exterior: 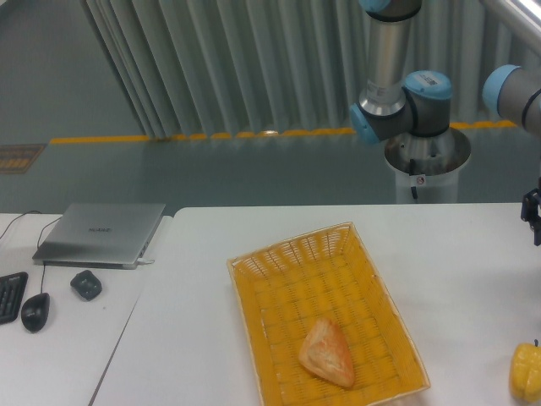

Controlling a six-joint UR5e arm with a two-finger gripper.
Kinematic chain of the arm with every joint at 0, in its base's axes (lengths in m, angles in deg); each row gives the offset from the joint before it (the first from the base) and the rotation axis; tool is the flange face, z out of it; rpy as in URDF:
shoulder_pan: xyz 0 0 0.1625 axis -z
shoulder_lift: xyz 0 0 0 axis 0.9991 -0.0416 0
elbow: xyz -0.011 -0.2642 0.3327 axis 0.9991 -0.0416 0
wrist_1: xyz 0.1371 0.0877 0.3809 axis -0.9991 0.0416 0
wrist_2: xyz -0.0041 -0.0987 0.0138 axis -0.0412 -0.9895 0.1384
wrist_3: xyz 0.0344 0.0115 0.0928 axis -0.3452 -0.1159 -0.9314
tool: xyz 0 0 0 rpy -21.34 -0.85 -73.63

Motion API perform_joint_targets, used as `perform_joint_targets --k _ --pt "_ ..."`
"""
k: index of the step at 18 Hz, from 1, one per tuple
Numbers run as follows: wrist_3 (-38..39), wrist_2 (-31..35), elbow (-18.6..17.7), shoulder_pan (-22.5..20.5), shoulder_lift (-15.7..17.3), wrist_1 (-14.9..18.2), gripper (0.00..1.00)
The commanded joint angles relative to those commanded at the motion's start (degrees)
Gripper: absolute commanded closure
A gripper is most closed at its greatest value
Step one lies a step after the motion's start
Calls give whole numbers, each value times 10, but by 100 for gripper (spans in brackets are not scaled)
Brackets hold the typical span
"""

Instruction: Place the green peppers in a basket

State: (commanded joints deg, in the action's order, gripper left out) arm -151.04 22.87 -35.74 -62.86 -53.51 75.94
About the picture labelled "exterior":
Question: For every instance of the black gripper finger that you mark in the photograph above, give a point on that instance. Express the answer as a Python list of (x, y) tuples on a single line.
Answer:
[(530, 212)]

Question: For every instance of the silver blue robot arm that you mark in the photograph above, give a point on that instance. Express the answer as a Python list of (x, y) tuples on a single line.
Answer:
[(413, 114)]

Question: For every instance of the yellow wicker basket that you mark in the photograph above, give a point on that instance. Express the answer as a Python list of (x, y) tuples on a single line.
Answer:
[(285, 288)]

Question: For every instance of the yellow bell pepper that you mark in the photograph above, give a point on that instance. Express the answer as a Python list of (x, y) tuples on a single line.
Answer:
[(524, 376)]

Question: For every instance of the triangular puff pastry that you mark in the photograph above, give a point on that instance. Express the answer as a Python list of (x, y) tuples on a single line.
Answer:
[(325, 353)]

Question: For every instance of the white pleated curtain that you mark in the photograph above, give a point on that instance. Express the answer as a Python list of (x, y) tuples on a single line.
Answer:
[(216, 67)]

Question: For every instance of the silver closed laptop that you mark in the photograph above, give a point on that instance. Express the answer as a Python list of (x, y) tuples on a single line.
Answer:
[(101, 235)]

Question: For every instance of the small black controller device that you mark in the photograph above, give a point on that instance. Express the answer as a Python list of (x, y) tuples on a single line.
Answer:
[(86, 285)]

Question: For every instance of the black computer mouse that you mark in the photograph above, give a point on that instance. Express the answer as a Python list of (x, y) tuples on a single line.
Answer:
[(35, 312)]

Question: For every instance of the black keyboard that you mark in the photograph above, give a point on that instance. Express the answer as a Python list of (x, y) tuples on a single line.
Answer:
[(12, 289)]

